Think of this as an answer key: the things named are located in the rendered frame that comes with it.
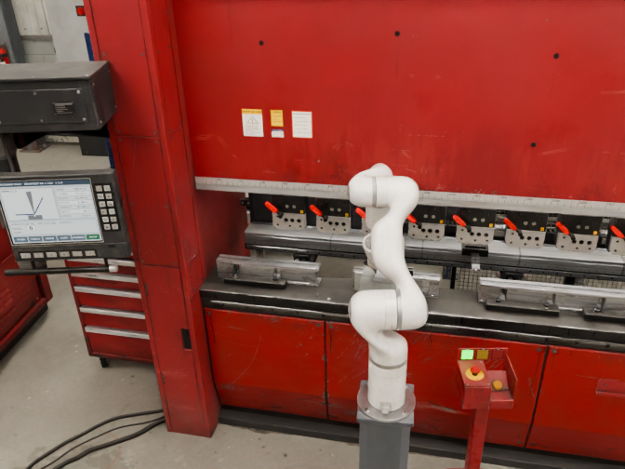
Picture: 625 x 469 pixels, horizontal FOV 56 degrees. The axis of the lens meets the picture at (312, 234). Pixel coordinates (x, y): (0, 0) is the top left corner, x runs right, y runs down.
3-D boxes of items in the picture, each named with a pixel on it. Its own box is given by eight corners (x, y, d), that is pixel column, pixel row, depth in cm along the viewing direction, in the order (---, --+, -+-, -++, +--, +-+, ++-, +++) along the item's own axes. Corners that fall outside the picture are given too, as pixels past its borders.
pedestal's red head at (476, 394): (461, 408, 236) (466, 374, 228) (454, 381, 250) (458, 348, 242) (512, 408, 235) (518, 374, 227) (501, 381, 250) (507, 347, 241)
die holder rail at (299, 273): (218, 276, 288) (216, 260, 283) (221, 270, 293) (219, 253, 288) (318, 287, 278) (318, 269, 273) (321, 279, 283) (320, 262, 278)
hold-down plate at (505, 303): (485, 310, 258) (486, 304, 257) (485, 302, 263) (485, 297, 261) (558, 317, 252) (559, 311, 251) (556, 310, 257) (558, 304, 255)
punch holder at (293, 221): (272, 228, 266) (271, 194, 258) (277, 220, 274) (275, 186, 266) (305, 231, 263) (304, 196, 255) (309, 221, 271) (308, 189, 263)
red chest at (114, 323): (91, 373, 359) (53, 227, 312) (130, 324, 402) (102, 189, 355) (168, 383, 349) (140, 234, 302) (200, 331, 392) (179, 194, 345)
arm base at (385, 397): (415, 425, 185) (418, 380, 176) (354, 420, 187) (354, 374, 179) (415, 382, 201) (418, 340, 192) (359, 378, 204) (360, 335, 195)
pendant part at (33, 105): (6, 289, 241) (-61, 80, 200) (30, 259, 262) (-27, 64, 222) (132, 285, 242) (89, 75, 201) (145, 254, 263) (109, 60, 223)
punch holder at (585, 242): (555, 250, 242) (562, 214, 235) (552, 240, 250) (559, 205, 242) (594, 253, 239) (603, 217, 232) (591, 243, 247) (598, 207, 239)
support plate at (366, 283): (355, 301, 247) (355, 299, 246) (364, 268, 269) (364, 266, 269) (398, 305, 243) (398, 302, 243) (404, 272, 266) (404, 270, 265)
